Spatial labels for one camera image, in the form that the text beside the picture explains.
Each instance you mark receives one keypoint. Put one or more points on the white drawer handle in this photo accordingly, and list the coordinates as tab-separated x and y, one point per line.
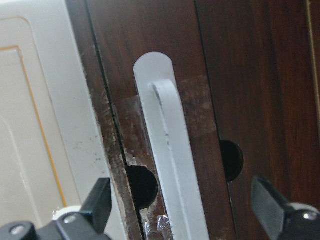
168	135

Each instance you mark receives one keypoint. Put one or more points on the white cabinet frame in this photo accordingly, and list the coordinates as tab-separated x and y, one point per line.
51	149

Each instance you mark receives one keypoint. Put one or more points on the dark wooden cabinet panel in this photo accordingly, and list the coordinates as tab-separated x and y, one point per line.
260	70

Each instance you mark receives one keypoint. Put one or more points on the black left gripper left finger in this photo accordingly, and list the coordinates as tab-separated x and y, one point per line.
98	205

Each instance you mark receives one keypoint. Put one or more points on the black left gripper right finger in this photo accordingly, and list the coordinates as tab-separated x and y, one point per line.
269	206

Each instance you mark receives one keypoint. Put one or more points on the dark wooden drawer front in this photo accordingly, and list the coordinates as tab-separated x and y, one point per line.
124	31

